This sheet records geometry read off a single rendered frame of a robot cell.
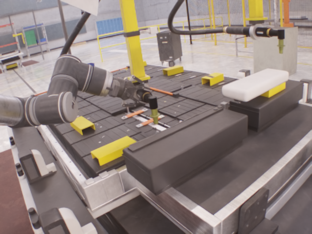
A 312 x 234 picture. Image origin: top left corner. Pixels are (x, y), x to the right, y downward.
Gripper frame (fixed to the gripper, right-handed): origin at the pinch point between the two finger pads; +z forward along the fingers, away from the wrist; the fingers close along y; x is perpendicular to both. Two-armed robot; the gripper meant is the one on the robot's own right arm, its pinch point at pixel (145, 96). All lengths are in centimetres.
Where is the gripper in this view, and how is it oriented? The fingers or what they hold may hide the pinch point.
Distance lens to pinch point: 104.6
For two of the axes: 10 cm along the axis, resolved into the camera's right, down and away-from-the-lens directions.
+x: 3.3, 3.3, -8.8
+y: -3.5, 9.1, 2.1
